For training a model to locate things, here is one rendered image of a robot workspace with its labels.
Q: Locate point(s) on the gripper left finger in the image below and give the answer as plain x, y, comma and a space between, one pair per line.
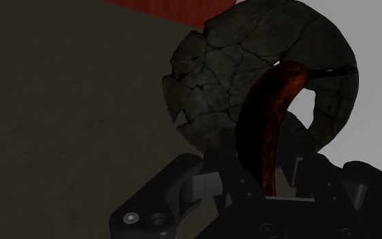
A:
159, 188

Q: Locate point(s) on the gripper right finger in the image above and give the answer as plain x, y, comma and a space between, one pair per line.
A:
349, 185

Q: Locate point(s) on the dark spotted orange banana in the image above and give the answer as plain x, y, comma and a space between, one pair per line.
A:
265, 125

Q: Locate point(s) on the grey cracked stone bowl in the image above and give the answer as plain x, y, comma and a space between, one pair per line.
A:
223, 76

